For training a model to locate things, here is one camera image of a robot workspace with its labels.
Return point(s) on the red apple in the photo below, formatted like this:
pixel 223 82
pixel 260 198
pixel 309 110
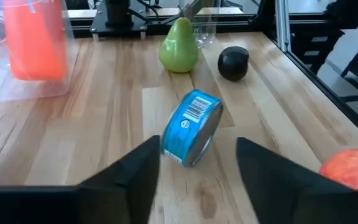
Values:
pixel 353 169

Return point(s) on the clear bottle with white cap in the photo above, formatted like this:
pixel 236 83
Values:
pixel 208 31

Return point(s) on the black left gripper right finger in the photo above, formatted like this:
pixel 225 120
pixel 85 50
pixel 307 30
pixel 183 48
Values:
pixel 291 199

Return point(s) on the silver aluminium post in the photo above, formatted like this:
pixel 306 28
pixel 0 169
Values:
pixel 283 25

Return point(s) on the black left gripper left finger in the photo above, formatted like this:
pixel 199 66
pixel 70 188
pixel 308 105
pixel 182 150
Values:
pixel 104 202

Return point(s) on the black avocado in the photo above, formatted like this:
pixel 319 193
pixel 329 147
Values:
pixel 233 63

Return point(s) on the teal label tin can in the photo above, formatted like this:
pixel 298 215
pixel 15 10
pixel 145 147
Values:
pixel 188 130

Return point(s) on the neon orange plastic bottle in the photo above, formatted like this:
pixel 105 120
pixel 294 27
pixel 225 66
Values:
pixel 36 40

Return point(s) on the green pear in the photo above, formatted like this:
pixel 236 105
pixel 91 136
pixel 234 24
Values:
pixel 179 49

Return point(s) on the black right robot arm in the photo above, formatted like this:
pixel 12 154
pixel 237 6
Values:
pixel 118 12

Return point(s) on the black metal stand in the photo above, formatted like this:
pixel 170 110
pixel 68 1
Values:
pixel 337 15

